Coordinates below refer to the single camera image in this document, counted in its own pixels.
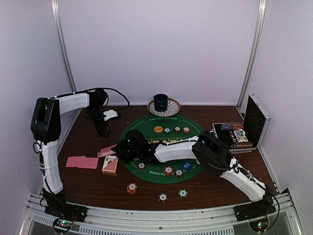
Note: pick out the purple poker chip row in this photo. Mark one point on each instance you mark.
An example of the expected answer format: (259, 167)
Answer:
(227, 127)

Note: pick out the aluminium front rail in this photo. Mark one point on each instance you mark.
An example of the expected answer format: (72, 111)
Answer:
(210, 221)

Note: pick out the blue small blind button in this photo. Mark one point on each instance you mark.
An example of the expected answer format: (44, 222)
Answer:
(186, 165)

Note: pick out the red backed card deck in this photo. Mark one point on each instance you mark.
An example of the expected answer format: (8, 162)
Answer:
(106, 151)

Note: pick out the blue cup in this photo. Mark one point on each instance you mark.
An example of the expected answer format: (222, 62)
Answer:
(160, 102)

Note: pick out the red orange chip stack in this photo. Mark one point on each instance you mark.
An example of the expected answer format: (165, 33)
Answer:
(132, 188)

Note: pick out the orange big blind button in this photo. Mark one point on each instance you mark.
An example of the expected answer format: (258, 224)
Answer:
(158, 129)

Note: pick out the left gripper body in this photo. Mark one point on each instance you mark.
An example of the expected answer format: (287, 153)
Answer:
(95, 113)

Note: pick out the green round poker mat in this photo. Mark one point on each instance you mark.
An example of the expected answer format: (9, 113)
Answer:
(154, 173)

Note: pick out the boxed card deck in case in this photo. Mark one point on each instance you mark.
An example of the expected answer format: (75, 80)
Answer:
(241, 139)

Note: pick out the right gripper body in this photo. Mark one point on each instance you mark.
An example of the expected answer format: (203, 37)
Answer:
(126, 151)

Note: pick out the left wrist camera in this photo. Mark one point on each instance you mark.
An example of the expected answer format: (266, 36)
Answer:
(109, 114)

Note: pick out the dealt red card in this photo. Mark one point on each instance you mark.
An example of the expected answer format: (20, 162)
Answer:
(88, 163)
(75, 161)

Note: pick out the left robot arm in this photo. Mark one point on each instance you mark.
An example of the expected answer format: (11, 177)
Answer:
(46, 129)

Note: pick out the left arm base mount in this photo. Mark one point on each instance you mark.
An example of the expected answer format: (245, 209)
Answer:
(66, 216)

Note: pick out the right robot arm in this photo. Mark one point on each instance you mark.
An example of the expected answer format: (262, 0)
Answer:
(213, 155)

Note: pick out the aluminium poker case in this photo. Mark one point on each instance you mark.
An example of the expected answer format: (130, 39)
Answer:
(256, 122)

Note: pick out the card deck box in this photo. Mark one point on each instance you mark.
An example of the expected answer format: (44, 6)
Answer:
(110, 164)

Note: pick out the red 5 chip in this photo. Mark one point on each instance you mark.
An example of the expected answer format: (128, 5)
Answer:
(186, 130)
(168, 170)

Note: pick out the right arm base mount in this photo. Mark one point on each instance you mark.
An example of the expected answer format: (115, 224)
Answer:
(255, 215)

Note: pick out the red poker chip row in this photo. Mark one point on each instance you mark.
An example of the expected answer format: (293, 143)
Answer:
(238, 126)

